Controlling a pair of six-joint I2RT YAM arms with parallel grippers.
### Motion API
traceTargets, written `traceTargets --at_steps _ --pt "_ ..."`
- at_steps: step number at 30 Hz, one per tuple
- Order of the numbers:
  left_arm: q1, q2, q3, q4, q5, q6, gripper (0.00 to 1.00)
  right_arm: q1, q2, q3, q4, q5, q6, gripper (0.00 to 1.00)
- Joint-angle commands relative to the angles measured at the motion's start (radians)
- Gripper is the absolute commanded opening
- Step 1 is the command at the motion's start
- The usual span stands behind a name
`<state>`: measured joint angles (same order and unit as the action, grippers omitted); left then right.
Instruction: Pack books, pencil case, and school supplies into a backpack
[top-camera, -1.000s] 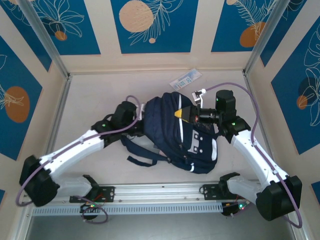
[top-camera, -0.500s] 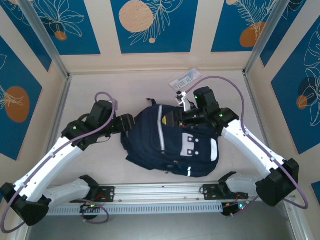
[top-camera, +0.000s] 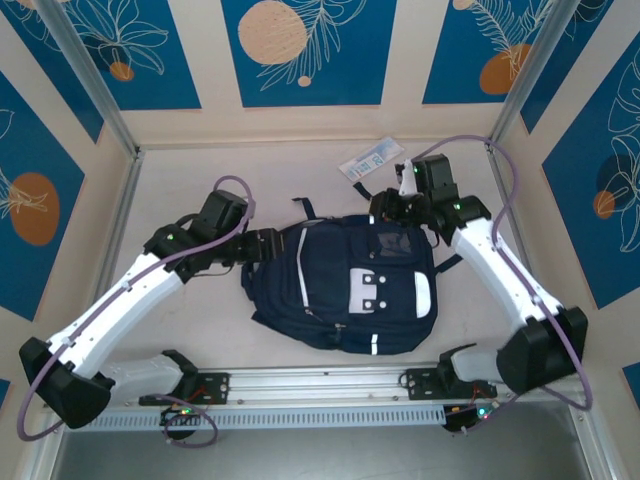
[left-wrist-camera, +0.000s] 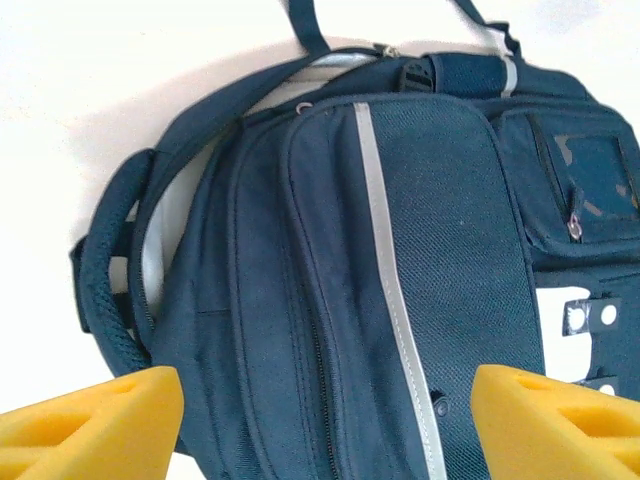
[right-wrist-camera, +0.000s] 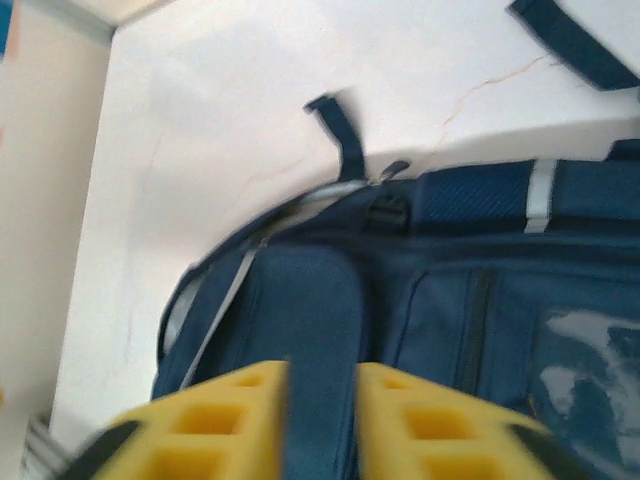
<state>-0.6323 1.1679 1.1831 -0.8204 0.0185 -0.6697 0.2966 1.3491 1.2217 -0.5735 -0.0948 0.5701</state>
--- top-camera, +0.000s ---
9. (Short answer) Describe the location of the aluminium side rail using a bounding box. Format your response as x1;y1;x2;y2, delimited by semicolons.
22;147;146;480
483;141;609;480

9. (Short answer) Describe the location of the blue panel orange circle fern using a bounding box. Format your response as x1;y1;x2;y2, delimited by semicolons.
421;0;556;106

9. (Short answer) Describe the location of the blue panel orange oval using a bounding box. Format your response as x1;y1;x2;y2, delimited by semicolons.
0;69;86;322

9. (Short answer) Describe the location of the grey slotted cable duct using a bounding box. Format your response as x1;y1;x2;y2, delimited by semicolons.
89;403;446;432

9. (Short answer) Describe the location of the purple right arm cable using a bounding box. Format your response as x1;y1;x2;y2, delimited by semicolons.
417;134;595;437

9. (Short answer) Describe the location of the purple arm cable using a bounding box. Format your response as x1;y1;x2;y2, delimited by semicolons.
17;174;257;448
417;134;595;437

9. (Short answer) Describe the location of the blue panel white leaf drawing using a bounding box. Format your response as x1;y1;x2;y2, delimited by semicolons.
542;34;640;311

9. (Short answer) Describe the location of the small black controller board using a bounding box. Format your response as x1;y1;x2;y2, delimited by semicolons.
159;405;201;427
443;405;494;435

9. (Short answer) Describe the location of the navy blue backpack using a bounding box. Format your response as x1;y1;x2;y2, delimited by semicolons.
240;182;464;355

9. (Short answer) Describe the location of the blue panel white flower drawing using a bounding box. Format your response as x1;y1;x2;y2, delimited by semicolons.
62;0;203;112

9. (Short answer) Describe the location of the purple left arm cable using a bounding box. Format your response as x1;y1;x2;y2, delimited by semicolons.
17;174;257;448

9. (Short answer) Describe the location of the blue panel large peach circle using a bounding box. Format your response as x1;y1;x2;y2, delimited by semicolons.
221;0;399;109

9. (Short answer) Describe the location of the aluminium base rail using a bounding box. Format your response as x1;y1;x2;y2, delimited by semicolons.
99;360;594;404

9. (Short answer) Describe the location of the aluminium frame post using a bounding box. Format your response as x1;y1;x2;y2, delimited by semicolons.
485;0;616;151
35;0;143;157

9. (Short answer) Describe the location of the white blue plastic packet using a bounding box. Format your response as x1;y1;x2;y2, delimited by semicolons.
338;135;405;181

